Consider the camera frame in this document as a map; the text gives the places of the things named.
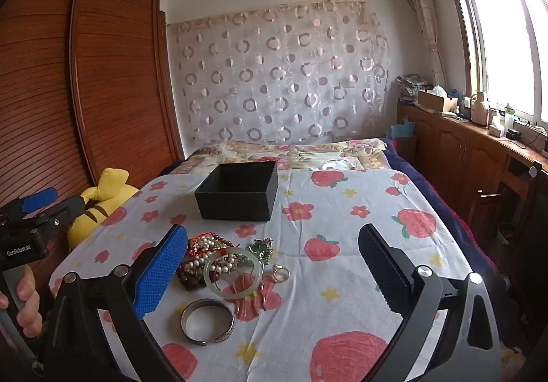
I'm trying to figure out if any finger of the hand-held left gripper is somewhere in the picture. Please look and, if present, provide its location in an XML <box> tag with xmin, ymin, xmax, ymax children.
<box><xmin>26</xmin><ymin>195</ymin><xmax>86</xmax><ymax>237</ymax></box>
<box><xmin>6</xmin><ymin>187</ymin><xmax>59</xmax><ymax>221</ymax></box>

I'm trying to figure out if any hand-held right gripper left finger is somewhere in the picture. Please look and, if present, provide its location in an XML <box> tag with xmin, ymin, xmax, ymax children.
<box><xmin>43</xmin><ymin>223</ymin><xmax>189</xmax><ymax>382</ymax></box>

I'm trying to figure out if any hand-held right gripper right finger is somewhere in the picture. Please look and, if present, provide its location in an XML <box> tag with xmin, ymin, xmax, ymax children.
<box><xmin>358</xmin><ymin>223</ymin><xmax>502</xmax><ymax>382</ymax></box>

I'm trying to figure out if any brown wooden bead bracelet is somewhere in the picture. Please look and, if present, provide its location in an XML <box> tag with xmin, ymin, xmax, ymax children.
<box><xmin>177</xmin><ymin>256</ymin><xmax>215</xmax><ymax>291</ymax></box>

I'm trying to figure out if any red bead bracelet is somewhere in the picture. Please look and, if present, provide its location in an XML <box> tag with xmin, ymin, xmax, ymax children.
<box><xmin>187</xmin><ymin>231</ymin><xmax>241</xmax><ymax>256</ymax></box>

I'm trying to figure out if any green jade bangle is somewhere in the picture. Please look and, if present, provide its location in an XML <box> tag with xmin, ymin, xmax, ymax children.
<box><xmin>203</xmin><ymin>247</ymin><xmax>264</xmax><ymax>296</ymax></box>

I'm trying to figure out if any silver cuff bracelet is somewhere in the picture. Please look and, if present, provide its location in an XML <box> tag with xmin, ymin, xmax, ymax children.
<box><xmin>180</xmin><ymin>298</ymin><xmax>236</xmax><ymax>346</ymax></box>

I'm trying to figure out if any pearl bracelet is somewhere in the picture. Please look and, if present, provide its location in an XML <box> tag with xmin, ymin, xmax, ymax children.
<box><xmin>188</xmin><ymin>235</ymin><xmax>241</xmax><ymax>276</ymax></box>

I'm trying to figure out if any black storage box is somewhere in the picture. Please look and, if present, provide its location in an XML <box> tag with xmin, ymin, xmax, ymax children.
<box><xmin>194</xmin><ymin>160</ymin><xmax>279</xmax><ymax>222</ymax></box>

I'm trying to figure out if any person's left hand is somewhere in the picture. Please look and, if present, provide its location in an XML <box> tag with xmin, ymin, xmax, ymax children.
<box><xmin>0</xmin><ymin>266</ymin><xmax>43</xmax><ymax>338</ymax></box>

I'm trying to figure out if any yellow plush toy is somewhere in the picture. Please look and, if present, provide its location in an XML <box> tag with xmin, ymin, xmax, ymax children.
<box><xmin>67</xmin><ymin>168</ymin><xmax>140</xmax><ymax>246</ymax></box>

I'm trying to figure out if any strawberry print bed sheet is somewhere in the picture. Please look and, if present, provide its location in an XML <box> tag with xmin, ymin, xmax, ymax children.
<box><xmin>49</xmin><ymin>168</ymin><xmax>489</xmax><ymax>382</ymax></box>

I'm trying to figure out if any dark blue blanket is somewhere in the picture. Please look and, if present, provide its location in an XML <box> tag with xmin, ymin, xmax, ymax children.
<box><xmin>380</xmin><ymin>138</ymin><xmax>514</xmax><ymax>325</ymax></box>

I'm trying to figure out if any green jewelled brooch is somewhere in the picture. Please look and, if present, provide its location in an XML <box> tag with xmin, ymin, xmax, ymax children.
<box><xmin>246</xmin><ymin>237</ymin><xmax>275</xmax><ymax>266</ymax></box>

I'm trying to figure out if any wooden slatted wardrobe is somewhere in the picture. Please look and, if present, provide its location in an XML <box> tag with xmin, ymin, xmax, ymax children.
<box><xmin>0</xmin><ymin>0</ymin><xmax>186</xmax><ymax>293</ymax></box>

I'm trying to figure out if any wooden cabinet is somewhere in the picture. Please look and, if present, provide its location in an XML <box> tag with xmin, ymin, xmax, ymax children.
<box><xmin>396</xmin><ymin>101</ymin><xmax>548</xmax><ymax>239</ymax></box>

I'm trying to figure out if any blue bag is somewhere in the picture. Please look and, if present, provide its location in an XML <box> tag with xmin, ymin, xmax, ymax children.
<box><xmin>389</xmin><ymin>120</ymin><xmax>417</xmax><ymax>139</ymax></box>

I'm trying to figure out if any wooden chair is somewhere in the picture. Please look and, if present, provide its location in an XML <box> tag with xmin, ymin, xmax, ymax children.
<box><xmin>474</xmin><ymin>155</ymin><xmax>544</xmax><ymax>252</ymax></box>

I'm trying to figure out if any floral quilt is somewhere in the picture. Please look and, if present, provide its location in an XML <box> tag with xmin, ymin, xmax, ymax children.
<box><xmin>171</xmin><ymin>139</ymin><xmax>388</xmax><ymax>177</ymax></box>

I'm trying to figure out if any cardboard box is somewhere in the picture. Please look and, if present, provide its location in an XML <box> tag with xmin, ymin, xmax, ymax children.
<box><xmin>417</xmin><ymin>90</ymin><xmax>460</xmax><ymax>114</ymax></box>

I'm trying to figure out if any pink kettle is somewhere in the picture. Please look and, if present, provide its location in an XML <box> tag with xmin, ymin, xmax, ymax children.
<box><xmin>471</xmin><ymin>91</ymin><xmax>490</xmax><ymax>126</ymax></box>

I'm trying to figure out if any folded cloth stack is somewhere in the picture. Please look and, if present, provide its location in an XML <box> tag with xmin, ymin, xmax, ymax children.
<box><xmin>396</xmin><ymin>74</ymin><xmax>434</xmax><ymax>101</ymax></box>

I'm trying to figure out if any patterned window curtain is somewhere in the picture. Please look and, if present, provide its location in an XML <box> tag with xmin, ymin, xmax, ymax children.
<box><xmin>400</xmin><ymin>0</ymin><xmax>448</xmax><ymax>88</ymax></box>

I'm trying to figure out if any window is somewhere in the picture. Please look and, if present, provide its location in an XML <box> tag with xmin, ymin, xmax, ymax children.
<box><xmin>443</xmin><ymin>0</ymin><xmax>548</xmax><ymax>132</ymax></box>

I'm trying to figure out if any circle patterned wall cloth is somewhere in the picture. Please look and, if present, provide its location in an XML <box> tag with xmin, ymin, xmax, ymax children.
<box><xmin>169</xmin><ymin>1</ymin><xmax>392</xmax><ymax>147</ymax></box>

